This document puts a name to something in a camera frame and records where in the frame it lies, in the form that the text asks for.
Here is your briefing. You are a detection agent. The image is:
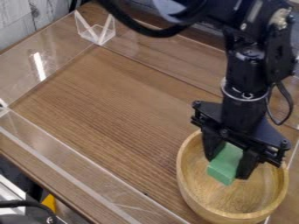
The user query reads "black cable lower left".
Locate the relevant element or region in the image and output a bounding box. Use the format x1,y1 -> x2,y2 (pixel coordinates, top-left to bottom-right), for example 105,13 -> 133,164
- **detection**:
0,199 -> 59,224

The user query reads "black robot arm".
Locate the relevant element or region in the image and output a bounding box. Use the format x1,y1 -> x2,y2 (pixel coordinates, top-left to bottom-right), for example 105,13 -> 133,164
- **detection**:
154,0 -> 296,179

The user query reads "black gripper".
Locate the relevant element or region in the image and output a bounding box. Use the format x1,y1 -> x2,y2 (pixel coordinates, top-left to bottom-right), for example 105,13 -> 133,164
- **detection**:
191,97 -> 291,180

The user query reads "green rectangular block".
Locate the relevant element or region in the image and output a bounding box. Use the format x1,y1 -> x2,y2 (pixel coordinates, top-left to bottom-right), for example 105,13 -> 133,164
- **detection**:
207,143 -> 243,186

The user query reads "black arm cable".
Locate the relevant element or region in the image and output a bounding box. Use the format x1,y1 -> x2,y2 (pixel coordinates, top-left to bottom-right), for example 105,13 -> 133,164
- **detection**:
97,0 -> 208,39

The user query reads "brown wooden bowl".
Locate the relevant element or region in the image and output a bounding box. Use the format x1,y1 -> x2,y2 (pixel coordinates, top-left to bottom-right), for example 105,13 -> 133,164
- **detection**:
176,130 -> 290,224

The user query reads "clear acrylic corner bracket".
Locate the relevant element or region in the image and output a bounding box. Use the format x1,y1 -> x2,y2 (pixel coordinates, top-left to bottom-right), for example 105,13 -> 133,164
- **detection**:
73,11 -> 116,46

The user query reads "yellow black device lower left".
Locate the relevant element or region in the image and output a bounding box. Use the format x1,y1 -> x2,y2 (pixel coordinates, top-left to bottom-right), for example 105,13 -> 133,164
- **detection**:
23,192 -> 80,224

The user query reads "clear acrylic enclosure wall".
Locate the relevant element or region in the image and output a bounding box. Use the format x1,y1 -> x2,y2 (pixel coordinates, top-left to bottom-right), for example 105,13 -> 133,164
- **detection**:
0,10 -> 299,224

